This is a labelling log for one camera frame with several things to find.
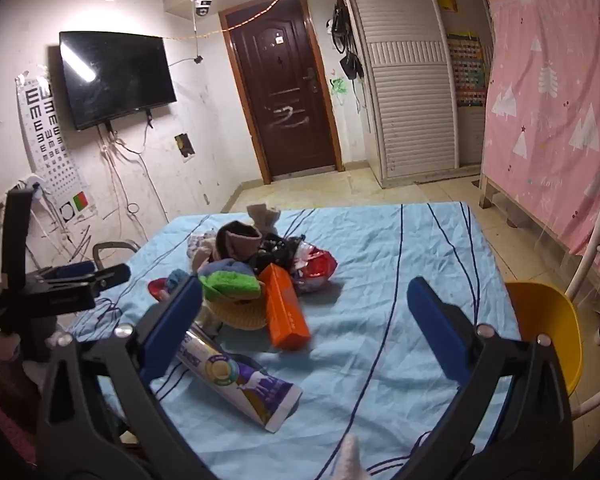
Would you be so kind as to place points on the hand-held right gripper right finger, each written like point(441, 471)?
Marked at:
point(437, 332)

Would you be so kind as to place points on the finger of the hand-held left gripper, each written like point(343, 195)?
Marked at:
point(72, 270)
point(109, 276)

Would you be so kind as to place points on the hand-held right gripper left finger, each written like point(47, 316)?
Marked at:
point(172, 332)

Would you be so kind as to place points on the yellow plastic basin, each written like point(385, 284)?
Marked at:
point(545, 310)

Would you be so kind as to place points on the knotted pale sock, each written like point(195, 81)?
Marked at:
point(262, 217)

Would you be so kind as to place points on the person's left forearm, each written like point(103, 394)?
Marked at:
point(5, 395)

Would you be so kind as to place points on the grey office chair back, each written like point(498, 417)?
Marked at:
point(111, 246)

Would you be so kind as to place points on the small red wrapper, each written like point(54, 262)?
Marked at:
point(157, 289)

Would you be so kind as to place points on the green fuzzy cloth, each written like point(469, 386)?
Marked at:
point(227, 284)

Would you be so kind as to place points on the blue sock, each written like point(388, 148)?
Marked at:
point(215, 265)

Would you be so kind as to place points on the purple white tube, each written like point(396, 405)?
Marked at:
point(240, 380)

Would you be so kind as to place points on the pale pink sock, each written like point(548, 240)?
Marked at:
point(202, 255)

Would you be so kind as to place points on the light blue striped sheet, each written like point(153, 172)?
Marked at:
point(380, 270)

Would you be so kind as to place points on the brown sock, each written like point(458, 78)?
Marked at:
point(237, 242)

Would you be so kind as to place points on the orange carton box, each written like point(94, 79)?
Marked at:
point(282, 310)

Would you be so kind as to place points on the eye chart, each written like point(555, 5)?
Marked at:
point(47, 150)

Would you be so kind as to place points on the black crumpled bag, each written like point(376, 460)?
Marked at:
point(275, 255)

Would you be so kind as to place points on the red plastic bag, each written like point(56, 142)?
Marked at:
point(317, 270)

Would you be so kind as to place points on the white fuzzy cloth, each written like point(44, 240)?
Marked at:
point(350, 460)

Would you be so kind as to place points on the white metal chair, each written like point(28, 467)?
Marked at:
point(592, 240)

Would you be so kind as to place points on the white slatted wardrobe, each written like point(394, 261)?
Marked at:
point(410, 110)

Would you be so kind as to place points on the pink tree-print curtain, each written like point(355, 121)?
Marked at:
point(545, 110)

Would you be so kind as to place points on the dark brown door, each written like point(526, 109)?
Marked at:
point(280, 85)

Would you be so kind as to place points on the colourful grid poster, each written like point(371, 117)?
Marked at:
point(467, 70)

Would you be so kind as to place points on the small black hanging bag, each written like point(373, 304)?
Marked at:
point(351, 65)

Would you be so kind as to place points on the yellow paper note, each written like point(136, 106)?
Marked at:
point(446, 0)

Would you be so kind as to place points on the wooden bed frame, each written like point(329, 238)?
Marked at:
point(485, 192)

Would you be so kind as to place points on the wall junction box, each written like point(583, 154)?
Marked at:
point(185, 145)

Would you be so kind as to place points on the black wall television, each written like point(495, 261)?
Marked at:
point(115, 77)

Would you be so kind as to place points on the green wall sticker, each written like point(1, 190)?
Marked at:
point(339, 85)

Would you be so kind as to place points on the white security camera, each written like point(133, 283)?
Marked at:
point(201, 2)

